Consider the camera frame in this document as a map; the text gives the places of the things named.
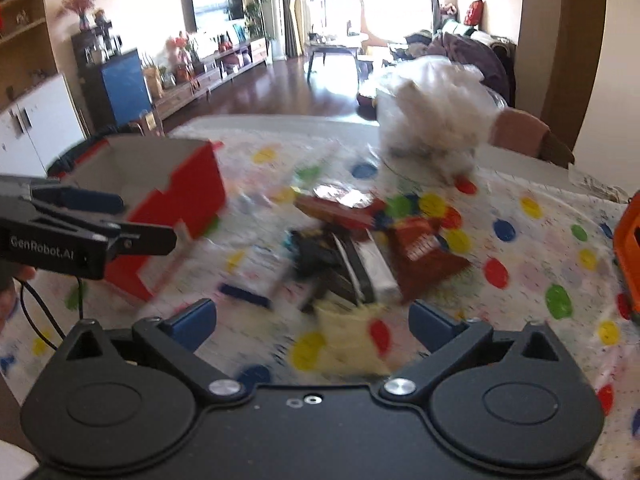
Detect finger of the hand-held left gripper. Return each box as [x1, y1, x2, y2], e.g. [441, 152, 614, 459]
[102, 219, 179, 257]
[0, 175, 125, 221]

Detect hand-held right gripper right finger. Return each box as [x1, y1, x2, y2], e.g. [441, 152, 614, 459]
[379, 299, 574, 402]

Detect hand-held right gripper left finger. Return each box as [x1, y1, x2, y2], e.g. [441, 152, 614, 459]
[63, 298, 246, 401]

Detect red cardboard box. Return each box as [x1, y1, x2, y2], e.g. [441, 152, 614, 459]
[46, 134, 229, 304]

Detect red checked snack packet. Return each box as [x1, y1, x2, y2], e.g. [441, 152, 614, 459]
[384, 219, 472, 303]

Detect black snack packet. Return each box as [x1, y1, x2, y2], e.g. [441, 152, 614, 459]
[286, 228, 363, 313]

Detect person's left hand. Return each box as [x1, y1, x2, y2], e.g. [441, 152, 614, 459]
[0, 265, 37, 333]

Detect small blue snack bar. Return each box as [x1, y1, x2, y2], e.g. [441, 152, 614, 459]
[219, 282, 272, 309]

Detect silver snack bar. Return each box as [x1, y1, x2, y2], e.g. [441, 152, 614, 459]
[349, 239, 401, 302]

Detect pale yellow snack packet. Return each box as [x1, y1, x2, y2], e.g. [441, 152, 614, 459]
[314, 302, 392, 377]

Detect white cupboard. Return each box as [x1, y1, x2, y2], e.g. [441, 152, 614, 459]
[0, 72, 90, 177]

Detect balloon print tablecloth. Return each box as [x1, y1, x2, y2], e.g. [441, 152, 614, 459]
[0, 130, 640, 480]

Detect blue front cabinet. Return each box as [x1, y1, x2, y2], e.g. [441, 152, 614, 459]
[71, 25, 155, 135]

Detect long red snack packet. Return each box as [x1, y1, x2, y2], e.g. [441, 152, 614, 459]
[294, 194, 387, 232]

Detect wooden television cabinet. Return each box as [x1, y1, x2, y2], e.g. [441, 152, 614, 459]
[150, 35, 275, 111]

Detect pink flowers in vase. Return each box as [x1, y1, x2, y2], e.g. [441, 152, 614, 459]
[56, 0, 97, 32]

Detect orange plastic container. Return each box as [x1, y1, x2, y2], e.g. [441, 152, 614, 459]
[612, 204, 640, 322]

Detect brown chair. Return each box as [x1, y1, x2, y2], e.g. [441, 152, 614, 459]
[489, 109, 576, 170]

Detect clear plastic bag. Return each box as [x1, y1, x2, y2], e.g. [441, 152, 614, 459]
[371, 54, 502, 183]

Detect flat screen television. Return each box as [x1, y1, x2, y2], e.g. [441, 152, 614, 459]
[188, 0, 247, 32]

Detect green potted plant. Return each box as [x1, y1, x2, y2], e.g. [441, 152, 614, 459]
[244, 0, 275, 42]

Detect white standing air conditioner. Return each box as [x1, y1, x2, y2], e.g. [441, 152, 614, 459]
[257, 0, 287, 62]

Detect dark coffee table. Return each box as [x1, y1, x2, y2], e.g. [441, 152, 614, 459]
[304, 32, 365, 85]

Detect sofa with blankets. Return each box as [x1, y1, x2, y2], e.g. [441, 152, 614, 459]
[387, 19, 517, 107]

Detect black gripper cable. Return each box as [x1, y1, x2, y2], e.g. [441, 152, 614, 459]
[19, 275, 86, 351]

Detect wooden wall shelf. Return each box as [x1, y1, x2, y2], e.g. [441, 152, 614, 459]
[0, 0, 57, 111]

